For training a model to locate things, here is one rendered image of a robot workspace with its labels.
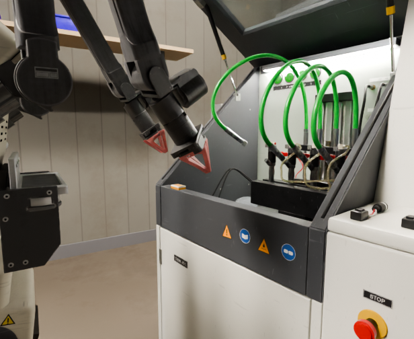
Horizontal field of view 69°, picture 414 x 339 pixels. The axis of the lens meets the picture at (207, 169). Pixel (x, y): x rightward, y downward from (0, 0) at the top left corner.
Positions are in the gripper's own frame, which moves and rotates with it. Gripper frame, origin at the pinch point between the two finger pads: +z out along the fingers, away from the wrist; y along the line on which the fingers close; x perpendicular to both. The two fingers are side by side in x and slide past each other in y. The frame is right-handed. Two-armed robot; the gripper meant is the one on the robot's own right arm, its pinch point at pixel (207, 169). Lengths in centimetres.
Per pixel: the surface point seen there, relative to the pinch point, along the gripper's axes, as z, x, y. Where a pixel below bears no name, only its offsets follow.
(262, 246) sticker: 23.3, -3.2, -4.9
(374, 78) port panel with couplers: 17, -49, 48
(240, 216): 17.8, 0.4, 2.5
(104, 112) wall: -5, 134, 193
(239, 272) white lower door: 30.8, 7.0, -4.0
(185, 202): 16.6, 20.3, 18.0
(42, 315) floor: 66, 165, 41
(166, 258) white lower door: 35, 41, 17
